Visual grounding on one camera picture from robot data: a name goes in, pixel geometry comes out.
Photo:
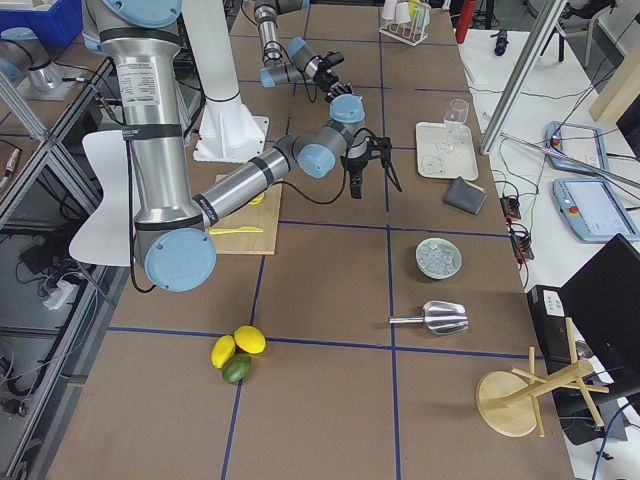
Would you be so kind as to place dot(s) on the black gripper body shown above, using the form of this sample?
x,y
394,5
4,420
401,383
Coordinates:
x,y
355,163
328,76

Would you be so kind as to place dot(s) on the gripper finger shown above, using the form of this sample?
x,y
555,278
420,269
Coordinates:
x,y
390,172
355,184

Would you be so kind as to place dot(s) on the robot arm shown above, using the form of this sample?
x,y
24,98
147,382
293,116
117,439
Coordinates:
x,y
189,152
298,62

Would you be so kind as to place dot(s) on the bottom lemon slice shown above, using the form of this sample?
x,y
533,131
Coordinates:
x,y
257,200

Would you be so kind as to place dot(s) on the cream bear tray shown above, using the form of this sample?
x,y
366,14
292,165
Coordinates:
x,y
442,154

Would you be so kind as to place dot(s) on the grey folded cloth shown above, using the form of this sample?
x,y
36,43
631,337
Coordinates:
x,y
465,196

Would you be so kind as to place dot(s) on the clear wine glass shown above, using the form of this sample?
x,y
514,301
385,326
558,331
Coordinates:
x,y
454,119

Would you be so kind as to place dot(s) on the green bowl of ice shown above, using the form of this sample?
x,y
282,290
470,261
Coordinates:
x,y
438,258

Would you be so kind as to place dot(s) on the bamboo cutting board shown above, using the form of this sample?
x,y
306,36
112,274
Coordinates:
x,y
264,215

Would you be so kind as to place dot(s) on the yellow plastic knife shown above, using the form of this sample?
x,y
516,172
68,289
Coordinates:
x,y
236,230

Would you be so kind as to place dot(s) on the red tube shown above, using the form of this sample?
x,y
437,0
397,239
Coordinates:
x,y
465,20

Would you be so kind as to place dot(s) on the steel ice scoop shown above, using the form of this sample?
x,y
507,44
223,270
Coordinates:
x,y
438,317

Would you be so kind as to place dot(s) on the yellow lemons at edge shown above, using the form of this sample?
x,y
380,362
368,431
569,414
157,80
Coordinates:
x,y
247,338

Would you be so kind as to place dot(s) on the far teach pendant tablet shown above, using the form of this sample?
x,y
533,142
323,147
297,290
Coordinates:
x,y
580,142

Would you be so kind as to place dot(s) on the teach pendant tablet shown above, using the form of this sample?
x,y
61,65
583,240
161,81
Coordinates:
x,y
580,142
592,210

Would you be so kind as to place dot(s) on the near teach pendant tablet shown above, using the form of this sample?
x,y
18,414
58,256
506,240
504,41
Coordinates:
x,y
592,210

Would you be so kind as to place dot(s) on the green lime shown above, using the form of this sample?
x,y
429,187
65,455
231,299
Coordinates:
x,y
237,368

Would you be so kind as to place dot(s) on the black monitor near stand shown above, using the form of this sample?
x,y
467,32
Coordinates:
x,y
602,299

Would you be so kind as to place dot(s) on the round wooden stand base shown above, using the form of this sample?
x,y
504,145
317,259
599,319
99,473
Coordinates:
x,y
508,401

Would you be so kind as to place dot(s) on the white wire cup rack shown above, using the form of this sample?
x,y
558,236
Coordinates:
x,y
405,21

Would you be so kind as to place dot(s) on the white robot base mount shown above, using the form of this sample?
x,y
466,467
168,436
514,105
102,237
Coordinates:
x,y
228,131

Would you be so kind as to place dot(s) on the aluminium frame post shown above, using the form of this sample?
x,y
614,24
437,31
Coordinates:
x,y
543,26

